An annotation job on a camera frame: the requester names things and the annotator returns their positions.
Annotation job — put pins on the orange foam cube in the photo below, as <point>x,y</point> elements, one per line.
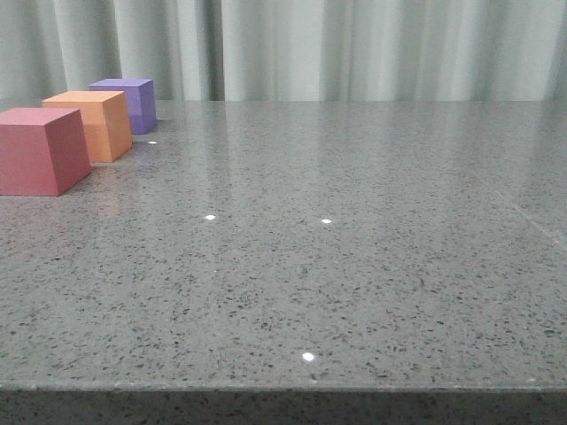
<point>105,120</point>

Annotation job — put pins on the pale green curtain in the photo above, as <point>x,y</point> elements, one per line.
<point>290,50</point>

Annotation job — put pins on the purple foam cube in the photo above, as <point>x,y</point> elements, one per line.
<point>140,98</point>

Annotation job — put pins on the red foam cube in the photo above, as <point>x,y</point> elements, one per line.
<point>43,151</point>

